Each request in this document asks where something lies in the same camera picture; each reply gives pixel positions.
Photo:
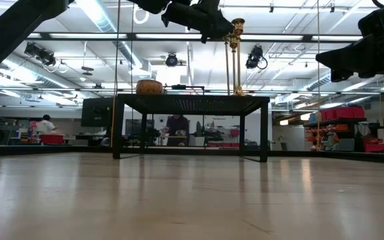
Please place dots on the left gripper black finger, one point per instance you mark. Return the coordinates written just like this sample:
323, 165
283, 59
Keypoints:
220, 26
210, 6

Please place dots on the tallest brass candlestick holder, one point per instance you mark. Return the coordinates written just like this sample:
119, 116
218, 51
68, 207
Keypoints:
238, 23

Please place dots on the medium brass candlestick holder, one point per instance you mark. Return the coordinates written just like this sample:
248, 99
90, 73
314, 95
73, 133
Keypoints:
227, 66

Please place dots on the orange leaf patterned candle tin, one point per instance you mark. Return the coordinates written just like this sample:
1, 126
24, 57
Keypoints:
149, 87

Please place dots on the black background robot arm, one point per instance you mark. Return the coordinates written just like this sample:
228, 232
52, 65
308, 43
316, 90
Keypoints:
213, 135

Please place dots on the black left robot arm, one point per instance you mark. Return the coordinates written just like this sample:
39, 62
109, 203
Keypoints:
8, 30

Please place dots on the rack with red bins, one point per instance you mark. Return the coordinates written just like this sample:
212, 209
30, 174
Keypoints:
342, 112

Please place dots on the black perforated metal shelf riser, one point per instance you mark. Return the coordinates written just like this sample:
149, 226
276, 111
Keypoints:
192, 104

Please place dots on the person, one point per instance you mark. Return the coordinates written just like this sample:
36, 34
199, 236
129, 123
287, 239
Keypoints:
177, 128
45, 126

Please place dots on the black monitor box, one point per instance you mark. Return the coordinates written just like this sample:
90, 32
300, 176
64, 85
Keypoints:
95, 111

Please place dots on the red plastic bin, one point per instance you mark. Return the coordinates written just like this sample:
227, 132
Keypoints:
51, 139

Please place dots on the round black overhead camera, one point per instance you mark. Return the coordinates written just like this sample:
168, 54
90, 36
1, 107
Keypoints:
171, 60

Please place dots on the black aluminium table frame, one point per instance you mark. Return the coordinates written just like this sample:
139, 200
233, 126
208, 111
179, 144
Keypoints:
278, 37

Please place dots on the silver ventilation duct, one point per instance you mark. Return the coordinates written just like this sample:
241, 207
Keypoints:
103, 20

